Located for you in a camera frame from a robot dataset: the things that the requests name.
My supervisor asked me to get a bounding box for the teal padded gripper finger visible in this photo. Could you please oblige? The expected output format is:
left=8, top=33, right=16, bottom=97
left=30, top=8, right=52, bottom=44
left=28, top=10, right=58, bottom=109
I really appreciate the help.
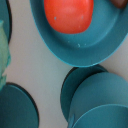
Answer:
left=0, top=20, right=11, bottom=90

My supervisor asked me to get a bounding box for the red tomato toy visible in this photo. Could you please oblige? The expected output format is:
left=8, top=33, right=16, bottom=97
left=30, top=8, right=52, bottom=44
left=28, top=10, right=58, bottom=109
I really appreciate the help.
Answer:
left=44, top=0, right=94, bottom=34

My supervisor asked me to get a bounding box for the grey pot with handle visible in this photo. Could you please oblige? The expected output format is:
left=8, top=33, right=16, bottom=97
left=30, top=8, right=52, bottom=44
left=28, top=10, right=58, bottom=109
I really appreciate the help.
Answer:
left=30, top=0, right=128, bottom=67

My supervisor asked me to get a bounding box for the pink stove board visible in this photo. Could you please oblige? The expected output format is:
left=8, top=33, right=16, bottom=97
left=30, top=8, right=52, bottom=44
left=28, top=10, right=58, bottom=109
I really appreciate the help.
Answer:
left=6, top=0, right=71, bottom=128

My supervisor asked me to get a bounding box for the dark grey stock pot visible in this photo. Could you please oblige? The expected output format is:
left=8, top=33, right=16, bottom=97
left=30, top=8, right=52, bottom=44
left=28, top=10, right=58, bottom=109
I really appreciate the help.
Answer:
left=60, top=65, right=128, bottom=128

